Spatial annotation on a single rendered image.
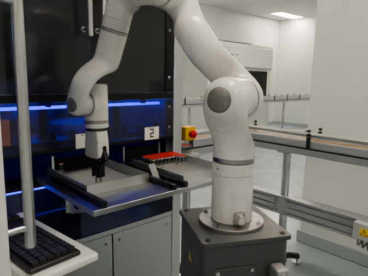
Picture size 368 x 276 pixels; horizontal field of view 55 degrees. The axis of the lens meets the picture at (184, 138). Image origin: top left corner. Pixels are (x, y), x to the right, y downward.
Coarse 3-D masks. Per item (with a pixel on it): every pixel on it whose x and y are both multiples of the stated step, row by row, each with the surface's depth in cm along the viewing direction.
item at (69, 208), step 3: (66, 201) 142; (66, 204) 143; (69, 204) 143; (72, 204) 141; (66, 207) 143; (69, 207) 143; (72, 207) 141; (66, 210) 143; (69, 210) 144; (72, 210) 141; (75, 210) 139; (78, 210) 137; (81, 210) 135; (66, 213) 143; (72, 213) 142; (75, 213) 140
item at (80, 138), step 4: (76, 136) 142; (80, 136) 143; (84, 136) 144; (76, 140) 142; (80, 140) 143; (84, 140) 145; (76, 144) 142; (80, 144) 144; (84, 144) 145; (76, 148) 143
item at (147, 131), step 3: (153, 126) 168; (156, 126) 169; (147, 129) 165; (156, 129) 169; (147, 132) 166; (150, 132) 167; (156, 132) 169; (147, 135) 166; (153, 135) 168; (156, 135) 169; (147, 138) 166; (150, 138) 167; (153, 138) 169; (156, 138) 170
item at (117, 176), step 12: (48, 168) 143; (84, 168) 155; (108, 168) 156; (120, 168) 151; (132, 168) 144; (72, 180) 127; (84, 180) 137; (108, 180) 138; (120, 180) 128; (132, 180) 131; (144, 180) 135; (96, 192) 122
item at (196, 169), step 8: (136, 160) 157; (192, 160) 167; (200, 160) 163; (208, 160) 159; (160, 168) 144; (168, 168) 158; (176, 168) 158; (184, 168) 158; (192, 168) 158; (200, 168) 158; (208, 168) 159; (176, 176) 137; (184, 176) 134; (192, 176) 137; (200, 176) 140; (208, 176) 143
